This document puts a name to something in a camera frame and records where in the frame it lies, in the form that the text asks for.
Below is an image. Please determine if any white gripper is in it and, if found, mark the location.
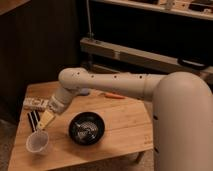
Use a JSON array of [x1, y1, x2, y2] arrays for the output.
[[37, 96, 67, 130]]

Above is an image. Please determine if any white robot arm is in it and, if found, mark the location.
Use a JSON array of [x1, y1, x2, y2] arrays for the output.
[[38, 68, 213, 171]]

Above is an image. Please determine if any black ceramic bowl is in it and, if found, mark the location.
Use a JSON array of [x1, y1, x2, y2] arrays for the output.
[[68, 112, 105, 146]]

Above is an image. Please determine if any wooden table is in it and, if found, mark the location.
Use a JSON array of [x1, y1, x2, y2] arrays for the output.
[[8, 90, 153, 171]]

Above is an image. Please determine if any orange carrot toy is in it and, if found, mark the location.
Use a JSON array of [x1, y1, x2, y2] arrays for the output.
[[104, 93, 125, 99]]

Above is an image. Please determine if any metal pole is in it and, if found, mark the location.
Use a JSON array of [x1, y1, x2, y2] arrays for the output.
[[86, 0, 94, 40]]

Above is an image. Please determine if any wooden shelf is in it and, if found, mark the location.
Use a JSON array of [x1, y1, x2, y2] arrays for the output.
[[93, 0, 213, 21]]

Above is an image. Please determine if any black handle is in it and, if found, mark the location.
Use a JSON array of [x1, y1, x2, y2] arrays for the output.
[[177, 58, 210, 70]]

